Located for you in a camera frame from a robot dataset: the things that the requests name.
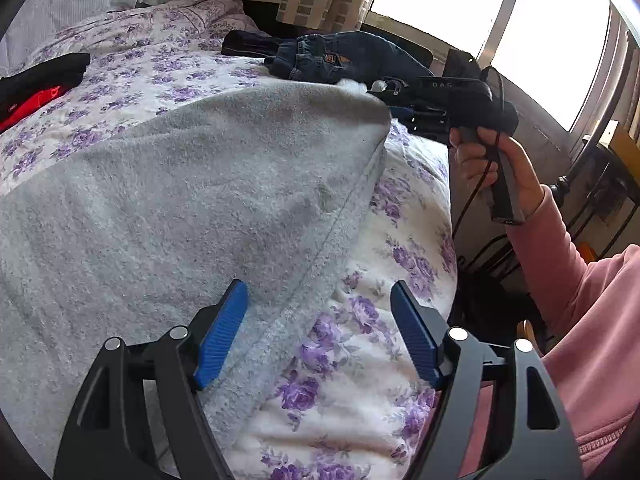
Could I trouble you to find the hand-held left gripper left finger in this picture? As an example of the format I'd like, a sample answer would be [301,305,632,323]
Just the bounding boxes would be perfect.
[52,279,249,480]

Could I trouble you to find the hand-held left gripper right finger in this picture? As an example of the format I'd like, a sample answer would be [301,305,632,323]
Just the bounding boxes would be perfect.
[390,280,583,480]

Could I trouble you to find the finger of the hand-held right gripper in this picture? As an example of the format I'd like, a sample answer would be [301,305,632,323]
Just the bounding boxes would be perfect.
[387,103,450,136]
[369,78,417,107]

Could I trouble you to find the person's right forearm pink sleeve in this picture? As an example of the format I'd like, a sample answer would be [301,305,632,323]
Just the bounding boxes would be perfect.
[504,185,640,361]

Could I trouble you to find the person's right hand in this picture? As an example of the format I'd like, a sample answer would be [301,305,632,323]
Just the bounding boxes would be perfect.
[449,127,546,221]

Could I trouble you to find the blue denim jeans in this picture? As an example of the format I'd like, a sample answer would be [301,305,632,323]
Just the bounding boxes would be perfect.
[265,31,436,86]

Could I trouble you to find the purple floral bed sheet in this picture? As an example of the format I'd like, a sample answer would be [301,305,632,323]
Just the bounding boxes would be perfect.
[0,0,458,480]

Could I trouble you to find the bright window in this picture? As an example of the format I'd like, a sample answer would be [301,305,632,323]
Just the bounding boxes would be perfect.
[370,0,640,131]

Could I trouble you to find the dark navy garment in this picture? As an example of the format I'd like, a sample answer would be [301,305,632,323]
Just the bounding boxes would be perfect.
[221,30,301,58]

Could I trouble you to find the yellow wooden board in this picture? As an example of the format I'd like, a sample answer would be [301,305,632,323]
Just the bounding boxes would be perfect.
[597,121,640,161]

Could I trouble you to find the person's pink sweater torso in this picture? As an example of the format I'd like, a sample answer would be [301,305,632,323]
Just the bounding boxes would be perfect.
[440,255,640,478]

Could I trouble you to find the red folded garment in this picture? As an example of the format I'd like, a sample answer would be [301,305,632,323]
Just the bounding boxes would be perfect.
[0,85,66,133]

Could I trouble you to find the black folded garment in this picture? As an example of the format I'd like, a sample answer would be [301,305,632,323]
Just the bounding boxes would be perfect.
[0,52,91,118]

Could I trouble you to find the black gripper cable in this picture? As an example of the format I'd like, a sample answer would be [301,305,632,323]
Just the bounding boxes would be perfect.
[450,66,507,261]

